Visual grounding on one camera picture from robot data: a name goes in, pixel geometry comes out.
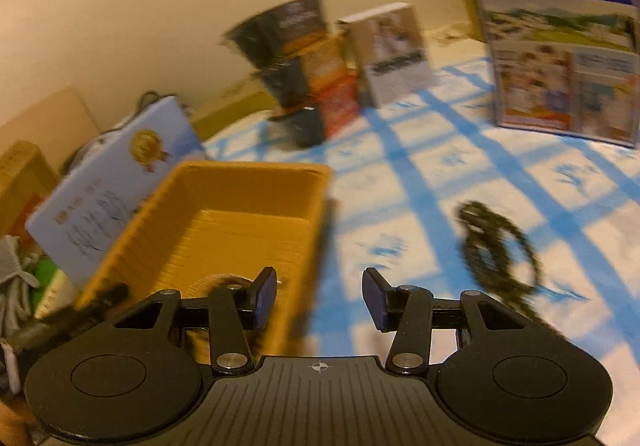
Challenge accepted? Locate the blue checked tablecloth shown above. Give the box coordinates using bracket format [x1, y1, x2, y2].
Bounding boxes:
[199, 23, 640, 427]

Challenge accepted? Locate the dark blue milk carton box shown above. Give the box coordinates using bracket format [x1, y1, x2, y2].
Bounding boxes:
[452, 0, 640, 149]

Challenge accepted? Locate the brown bead bracelet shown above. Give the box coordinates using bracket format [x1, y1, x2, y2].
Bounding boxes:
[455, 199, 549, 313]

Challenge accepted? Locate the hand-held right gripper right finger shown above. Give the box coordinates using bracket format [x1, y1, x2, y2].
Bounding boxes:
[361, 267, 551, 374]

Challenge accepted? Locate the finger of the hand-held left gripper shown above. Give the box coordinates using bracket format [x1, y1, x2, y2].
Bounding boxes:
[10, 281, 132, 355]

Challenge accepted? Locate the grey cloth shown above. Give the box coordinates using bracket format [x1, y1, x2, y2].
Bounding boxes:
[0, 234, 44, 327]

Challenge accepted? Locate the black instant food bowl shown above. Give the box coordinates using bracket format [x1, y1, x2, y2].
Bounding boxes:
[269, 80, 361, 149]
[222, 0, 332, 64]
[252, 46, 351, 109]

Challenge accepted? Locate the brown paper flour sack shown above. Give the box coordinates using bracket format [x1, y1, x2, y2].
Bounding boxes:
[0, 140, 61, 239]

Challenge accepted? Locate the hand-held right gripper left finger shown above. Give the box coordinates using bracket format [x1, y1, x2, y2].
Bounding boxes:
[114, 267, 279, 374]

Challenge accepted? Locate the light wooden board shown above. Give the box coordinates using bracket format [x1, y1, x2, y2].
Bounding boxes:
[0, 85, 101, 162]

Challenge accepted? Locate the black cable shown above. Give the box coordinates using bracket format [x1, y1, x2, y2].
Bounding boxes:
[132, 90, 194, 117]

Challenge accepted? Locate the yellow plastic tray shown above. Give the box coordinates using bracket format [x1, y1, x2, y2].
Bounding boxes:
[75, 160, 335, 363]

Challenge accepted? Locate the light blue milk carton box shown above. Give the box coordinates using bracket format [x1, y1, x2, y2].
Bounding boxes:
[25, 95, 206, 289]

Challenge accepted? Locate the green label rice pack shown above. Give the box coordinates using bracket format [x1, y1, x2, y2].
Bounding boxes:
[27, 255, 76, 322]

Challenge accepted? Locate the small white product box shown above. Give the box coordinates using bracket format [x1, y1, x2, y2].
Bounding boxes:
[335, 1, 434, 108]

